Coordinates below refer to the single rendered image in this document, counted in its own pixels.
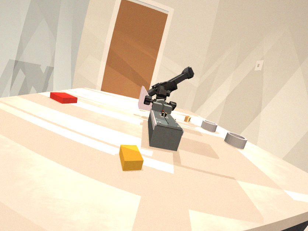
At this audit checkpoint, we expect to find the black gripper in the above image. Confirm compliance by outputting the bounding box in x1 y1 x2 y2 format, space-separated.
144 95 177 111

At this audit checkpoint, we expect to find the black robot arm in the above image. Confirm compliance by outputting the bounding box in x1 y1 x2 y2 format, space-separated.
147 67 194 100

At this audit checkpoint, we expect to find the orange block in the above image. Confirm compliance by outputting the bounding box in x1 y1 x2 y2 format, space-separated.
119 145 144 171

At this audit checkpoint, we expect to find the red rectangular block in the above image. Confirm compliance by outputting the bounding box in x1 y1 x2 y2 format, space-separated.
50 92 78 104

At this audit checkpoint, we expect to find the grey short cylinder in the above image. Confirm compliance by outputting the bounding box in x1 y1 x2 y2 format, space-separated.
224 132 247 149
201 120 218 132

